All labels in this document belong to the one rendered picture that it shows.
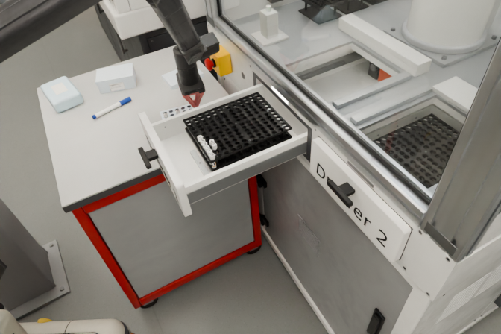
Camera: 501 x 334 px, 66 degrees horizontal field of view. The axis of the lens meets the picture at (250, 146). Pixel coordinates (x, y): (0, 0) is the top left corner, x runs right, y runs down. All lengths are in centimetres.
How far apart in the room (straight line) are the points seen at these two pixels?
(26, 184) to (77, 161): 124
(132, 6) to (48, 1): 102
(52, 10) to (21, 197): 184
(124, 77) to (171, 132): 41
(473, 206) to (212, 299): 125
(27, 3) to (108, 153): 66
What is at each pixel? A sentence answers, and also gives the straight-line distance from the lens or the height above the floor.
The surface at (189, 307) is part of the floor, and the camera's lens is 171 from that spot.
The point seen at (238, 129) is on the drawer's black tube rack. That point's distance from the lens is 96.
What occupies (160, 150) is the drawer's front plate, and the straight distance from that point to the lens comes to 90.
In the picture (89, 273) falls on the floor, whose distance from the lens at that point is 192.
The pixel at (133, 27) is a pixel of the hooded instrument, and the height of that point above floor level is 84.
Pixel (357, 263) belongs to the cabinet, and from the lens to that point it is 106.
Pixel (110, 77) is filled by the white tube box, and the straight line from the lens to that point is 143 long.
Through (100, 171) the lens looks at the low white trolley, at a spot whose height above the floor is 76.
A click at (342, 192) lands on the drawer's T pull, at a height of 91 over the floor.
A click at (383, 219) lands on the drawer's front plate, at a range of 79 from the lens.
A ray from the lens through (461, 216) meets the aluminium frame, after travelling 66.
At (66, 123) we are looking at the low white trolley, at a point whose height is 76.
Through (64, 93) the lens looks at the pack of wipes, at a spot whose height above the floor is 80.
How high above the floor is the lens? 154
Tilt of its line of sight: 44 degrees down
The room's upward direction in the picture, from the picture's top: 5 degrees counter-clockwise
